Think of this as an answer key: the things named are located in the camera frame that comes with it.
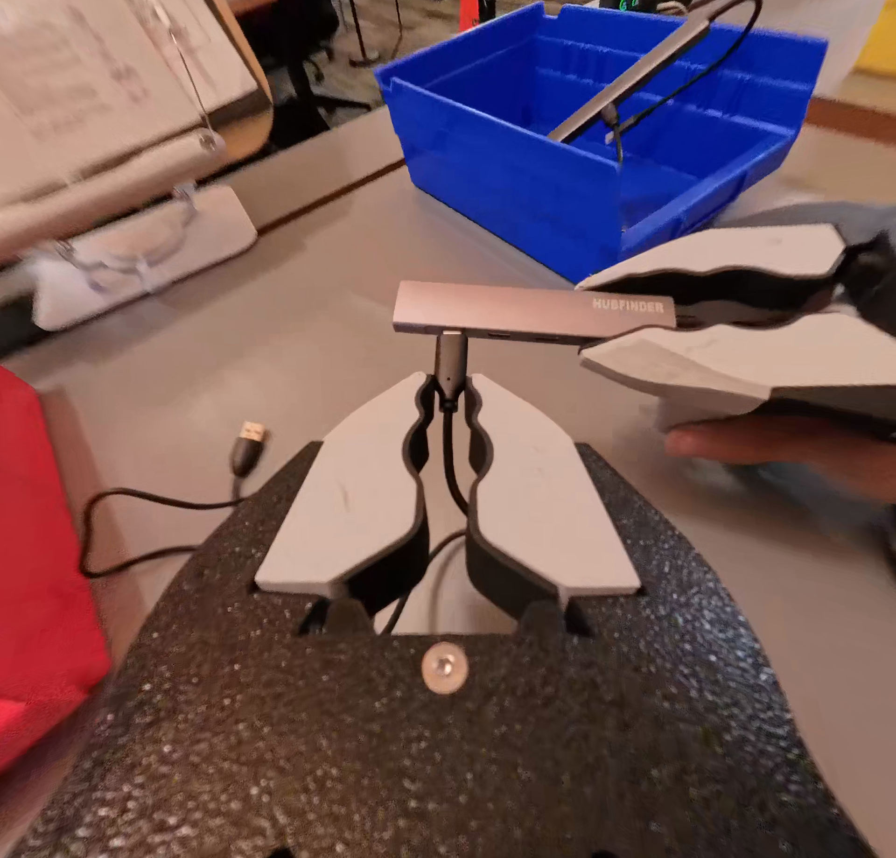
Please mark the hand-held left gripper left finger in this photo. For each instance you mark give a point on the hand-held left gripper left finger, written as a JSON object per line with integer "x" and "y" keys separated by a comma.
{"x": 343, "y": 508}

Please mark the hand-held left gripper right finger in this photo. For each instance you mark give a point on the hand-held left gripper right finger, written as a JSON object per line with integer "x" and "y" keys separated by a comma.
{"x": 553, "y": 515}

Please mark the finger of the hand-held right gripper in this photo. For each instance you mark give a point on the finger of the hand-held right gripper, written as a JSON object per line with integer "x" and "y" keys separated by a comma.
{"x": 735, "y": 256}
{"x": 756, "y": 364}

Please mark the blue plastic bin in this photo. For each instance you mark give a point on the blue plastic bin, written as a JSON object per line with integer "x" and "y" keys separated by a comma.
{"x": 504, "y": 172}

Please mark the red plastic bin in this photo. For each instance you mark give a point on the red plastic bin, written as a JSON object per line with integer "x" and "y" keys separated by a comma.
{"x": 42, "y": 557}

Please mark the person's right hand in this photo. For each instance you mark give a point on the person's right hand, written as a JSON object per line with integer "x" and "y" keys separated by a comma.
{"x": 805, "y": 459}

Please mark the yellow plastic bin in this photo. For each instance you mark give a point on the yellow plastic bin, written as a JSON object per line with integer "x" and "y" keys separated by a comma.
{"x": 878, "y": 53}

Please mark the instruction sheet on stand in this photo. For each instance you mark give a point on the instruction sheet on stand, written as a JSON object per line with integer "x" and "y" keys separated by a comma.
{"x": 175, "y": 242}

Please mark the white instruction sheet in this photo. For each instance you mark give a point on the white instruction sheet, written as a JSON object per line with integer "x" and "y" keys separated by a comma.
{"x": 231, "y": 67}

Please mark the laminated exercise sheet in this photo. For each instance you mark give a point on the laminated exercise sheet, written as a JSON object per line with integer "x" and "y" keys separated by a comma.
{"x": 84, "y": 88}

